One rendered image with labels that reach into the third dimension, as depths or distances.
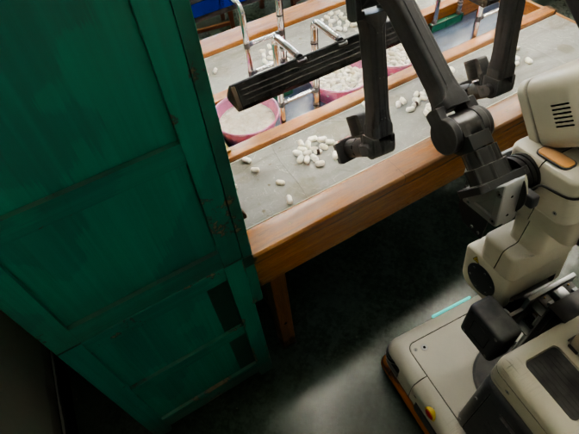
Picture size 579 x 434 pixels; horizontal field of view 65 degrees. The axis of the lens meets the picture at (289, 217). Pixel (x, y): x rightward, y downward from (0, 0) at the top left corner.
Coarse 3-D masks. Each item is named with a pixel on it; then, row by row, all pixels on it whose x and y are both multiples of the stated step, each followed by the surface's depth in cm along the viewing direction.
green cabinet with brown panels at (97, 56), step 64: (0, 0) 60; (64, 0) 64; (128, 0) 68; (0, 64) 65; (64, 64) 70; (128, 64) 75; (192, 64) 79; (0, 128) 71; (64, 128) 77; (128, 128) 83; (192, 128) 89; (0, 192) 78; (64, 192) 84; (128, 192) 93; (192, 192) 102; (0, 256) 87; (64, 256) 95; (128, 256) 105; (192, 256) 117; (64, 320) 108
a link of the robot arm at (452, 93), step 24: (384, 0) 97; (408, 0) 94; (408, 24) 94; (408, 48) 96; (432, 48) 94; (432, 72) 93; (432, 96) 95; (456, 96) 93; (432, 120) 94; (456, 144) 90
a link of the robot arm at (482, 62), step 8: (480, 56) 141; (464, 64) 142; (472, 64) 140; (480, 64) 138; (488, 64) 139; (472, 72) 141; (480, 72) 139; (480, 80) 139; (480, 88) 138; (488, 88) 135; (480, 96) 140
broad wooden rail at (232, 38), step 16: (320, 0) 229; (336, 0) 228; (272, 16) 223; (288, 16) 221; (304, 16) 222; (224, 32) 217; (240, 32) 216; (256, 32) 215; (272, 32) 218; (208, 48) 209; (224, 48) 210
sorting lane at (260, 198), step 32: (544, 32) 201; (576, 32) 199; (448, 64) 192; (544, 64) 187; (320, 128) 173; (416, 128) 169; (256, 160) 165; (288, 160) 163; (352, 160) 161; (256, 192) 155; (288, 192) 154; (320, 192) 153; (256, 224) 146
